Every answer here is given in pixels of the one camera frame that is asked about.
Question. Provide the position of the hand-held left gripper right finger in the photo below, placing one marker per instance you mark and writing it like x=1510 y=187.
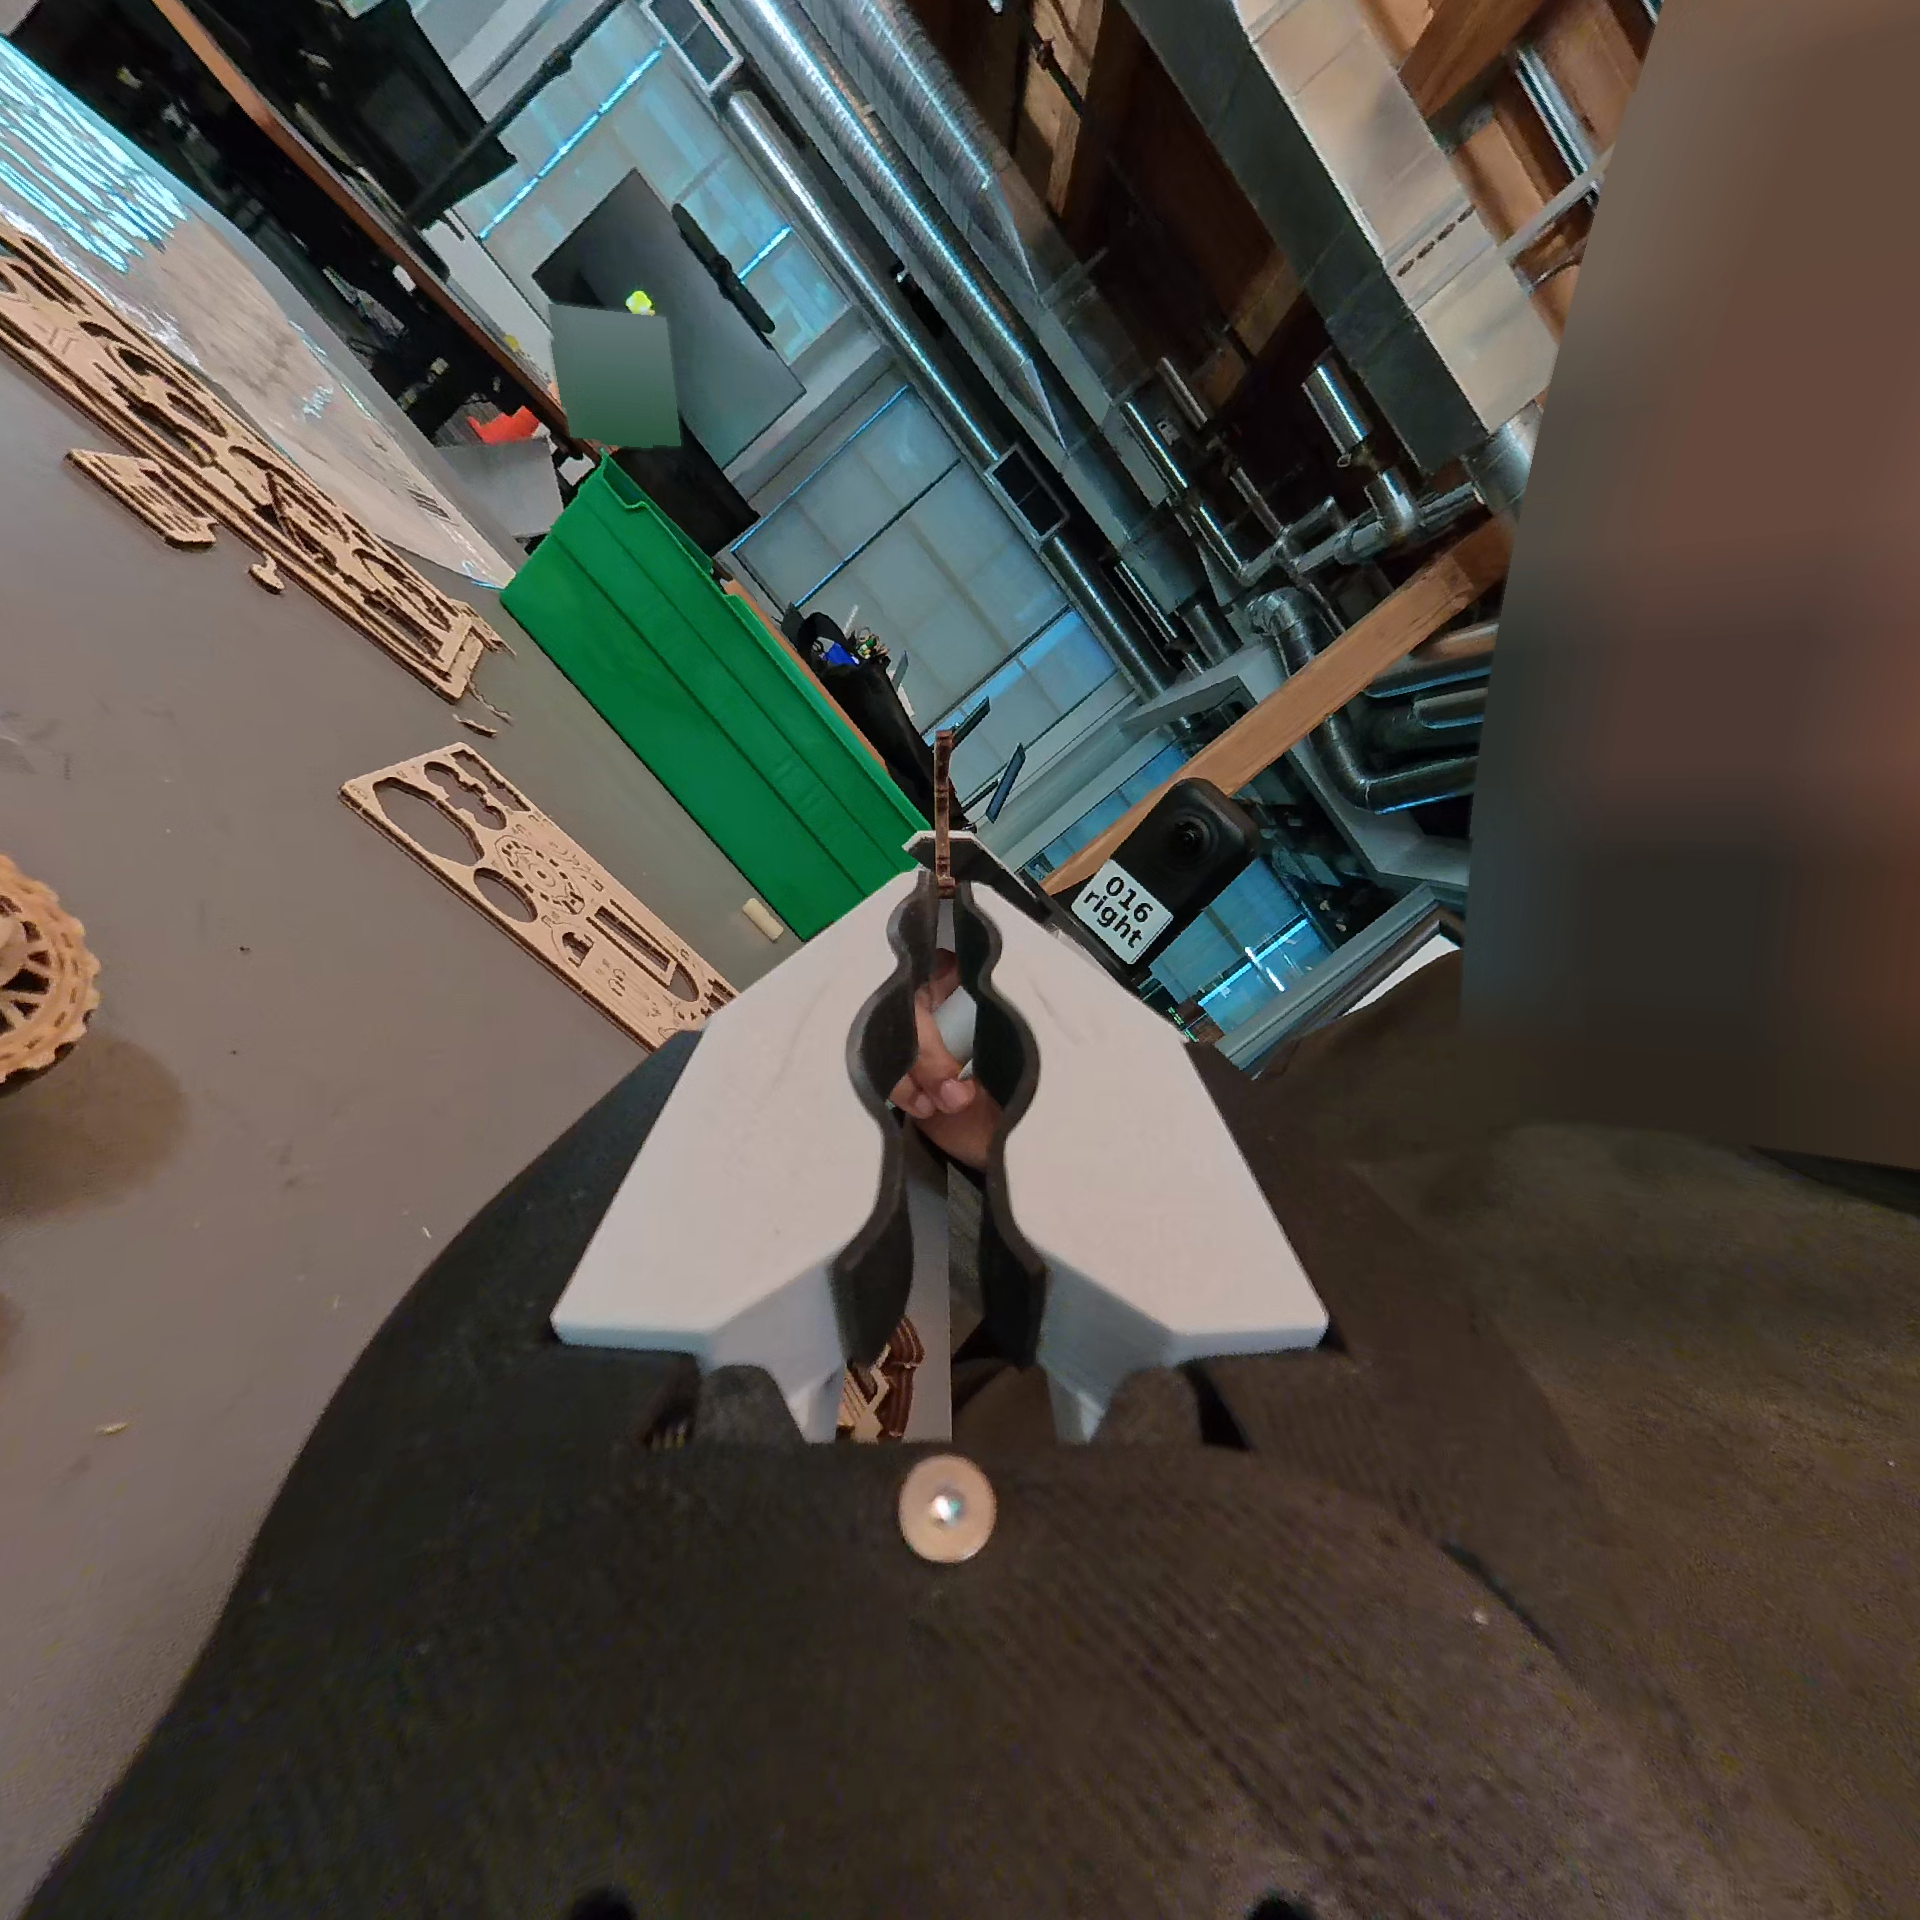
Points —
x=1154 y=1185

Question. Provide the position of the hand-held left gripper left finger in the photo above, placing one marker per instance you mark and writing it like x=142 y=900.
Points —
x=734 y=1171

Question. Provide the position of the grey desk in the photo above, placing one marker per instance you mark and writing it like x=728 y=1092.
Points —
x=300 y=1171

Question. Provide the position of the person's right hand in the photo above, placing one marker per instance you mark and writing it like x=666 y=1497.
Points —
x=933 y=1093

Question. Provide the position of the black bag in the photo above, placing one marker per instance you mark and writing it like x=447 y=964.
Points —
x=863 y=705

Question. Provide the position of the small white block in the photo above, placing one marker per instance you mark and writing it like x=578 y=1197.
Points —
x=764 y=922

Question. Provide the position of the green plastic bin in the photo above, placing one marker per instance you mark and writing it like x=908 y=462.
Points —
x=676 y=661

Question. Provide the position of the wooden puzzle sheet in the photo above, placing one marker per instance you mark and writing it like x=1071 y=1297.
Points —
x=541 y=886
x=105 y=339
x=322 y=556

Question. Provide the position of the wooden gear wheel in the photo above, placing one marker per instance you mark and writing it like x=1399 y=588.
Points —
x=37 y=974

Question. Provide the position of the round silver ventilation duct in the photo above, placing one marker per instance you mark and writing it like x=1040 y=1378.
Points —
x=961 y=390

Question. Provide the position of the rectangular silver ventilation duct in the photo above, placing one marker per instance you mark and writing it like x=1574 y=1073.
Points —
x=1349 y=196

